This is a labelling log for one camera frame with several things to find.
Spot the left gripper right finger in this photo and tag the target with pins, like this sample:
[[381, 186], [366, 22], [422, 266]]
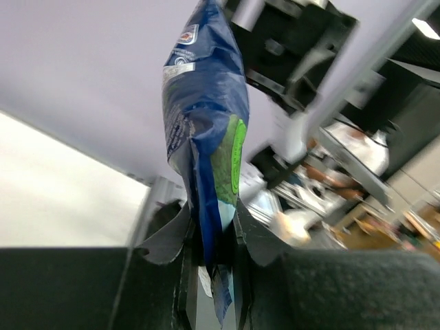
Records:
[[277, 286]]

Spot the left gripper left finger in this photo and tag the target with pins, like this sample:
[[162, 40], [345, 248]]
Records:
[[152, 286]]

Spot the blue bag back side up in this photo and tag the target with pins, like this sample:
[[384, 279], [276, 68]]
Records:
[[206, 109]]

